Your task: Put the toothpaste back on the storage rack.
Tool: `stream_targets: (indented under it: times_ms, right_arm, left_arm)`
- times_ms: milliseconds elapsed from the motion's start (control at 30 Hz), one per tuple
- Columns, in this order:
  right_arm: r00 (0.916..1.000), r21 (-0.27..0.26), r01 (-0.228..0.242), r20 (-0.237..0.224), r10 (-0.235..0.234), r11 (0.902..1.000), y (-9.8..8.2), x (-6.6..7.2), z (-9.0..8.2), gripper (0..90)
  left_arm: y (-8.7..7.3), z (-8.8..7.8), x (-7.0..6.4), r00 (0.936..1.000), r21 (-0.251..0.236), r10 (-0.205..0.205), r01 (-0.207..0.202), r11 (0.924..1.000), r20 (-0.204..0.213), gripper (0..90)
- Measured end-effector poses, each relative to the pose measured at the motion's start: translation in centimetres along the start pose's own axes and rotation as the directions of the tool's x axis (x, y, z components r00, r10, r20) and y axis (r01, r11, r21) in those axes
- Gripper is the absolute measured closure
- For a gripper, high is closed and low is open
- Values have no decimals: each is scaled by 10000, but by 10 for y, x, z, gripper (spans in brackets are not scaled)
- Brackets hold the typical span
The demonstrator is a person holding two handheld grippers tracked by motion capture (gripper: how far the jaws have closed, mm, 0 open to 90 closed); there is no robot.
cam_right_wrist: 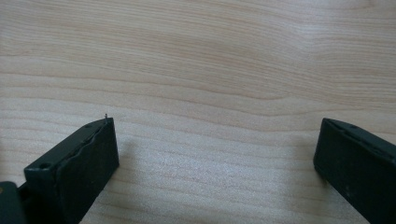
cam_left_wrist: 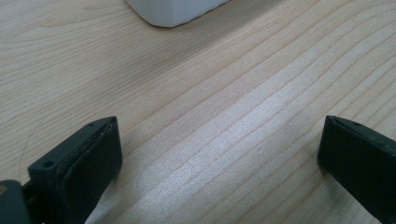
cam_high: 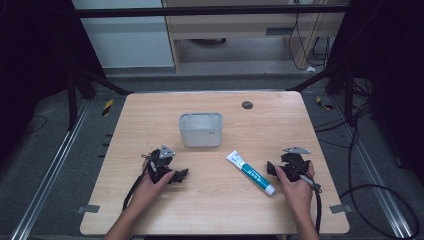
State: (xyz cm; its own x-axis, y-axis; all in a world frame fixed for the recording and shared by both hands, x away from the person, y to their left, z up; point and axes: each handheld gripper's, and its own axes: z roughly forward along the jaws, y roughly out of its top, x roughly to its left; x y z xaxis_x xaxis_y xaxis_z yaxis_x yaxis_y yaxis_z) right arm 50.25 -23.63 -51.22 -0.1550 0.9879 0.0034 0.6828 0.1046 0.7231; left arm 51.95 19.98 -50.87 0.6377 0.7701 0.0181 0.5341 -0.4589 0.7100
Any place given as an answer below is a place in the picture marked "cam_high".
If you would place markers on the person's left hand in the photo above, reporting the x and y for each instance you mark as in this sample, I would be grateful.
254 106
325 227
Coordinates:
146 193

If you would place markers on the aluminium floor rail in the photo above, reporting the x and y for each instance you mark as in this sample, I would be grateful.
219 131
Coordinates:
50 170
376 186

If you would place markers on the light wooden background desk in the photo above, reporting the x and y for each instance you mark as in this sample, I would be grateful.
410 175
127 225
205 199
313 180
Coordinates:
233 30

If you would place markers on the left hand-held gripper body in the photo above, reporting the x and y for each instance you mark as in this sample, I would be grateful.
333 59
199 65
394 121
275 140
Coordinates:
162 159

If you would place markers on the grey metal table bracket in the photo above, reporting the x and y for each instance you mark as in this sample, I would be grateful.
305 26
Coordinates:
340 209
88 209

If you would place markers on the black horizontal frame bar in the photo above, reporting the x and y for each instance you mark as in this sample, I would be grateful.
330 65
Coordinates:
200 11

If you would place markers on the white plastic container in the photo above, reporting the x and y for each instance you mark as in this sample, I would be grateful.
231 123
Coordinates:
201 133

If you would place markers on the dark round table grommet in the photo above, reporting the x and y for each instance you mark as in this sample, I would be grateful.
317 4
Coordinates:
247 105

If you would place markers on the black and yellow tape strip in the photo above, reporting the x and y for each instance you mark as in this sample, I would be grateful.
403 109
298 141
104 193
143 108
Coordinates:
324 103
107 107

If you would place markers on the person's right hand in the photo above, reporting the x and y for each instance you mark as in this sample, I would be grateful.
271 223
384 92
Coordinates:
298 195

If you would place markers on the black curtain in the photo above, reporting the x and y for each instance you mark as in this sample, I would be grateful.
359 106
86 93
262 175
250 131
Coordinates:
33 66
393 66

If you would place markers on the white cabinet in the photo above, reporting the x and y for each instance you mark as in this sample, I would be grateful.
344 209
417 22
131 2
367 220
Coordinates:
126 40

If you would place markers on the white and teal toothpaste tube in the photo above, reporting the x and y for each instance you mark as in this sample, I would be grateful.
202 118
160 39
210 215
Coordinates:
253 173

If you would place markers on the black metal stand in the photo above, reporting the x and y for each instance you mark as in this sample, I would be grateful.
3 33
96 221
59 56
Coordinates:
349 96
72 100

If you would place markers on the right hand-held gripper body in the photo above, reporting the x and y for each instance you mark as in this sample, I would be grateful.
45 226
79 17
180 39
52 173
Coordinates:
293 166

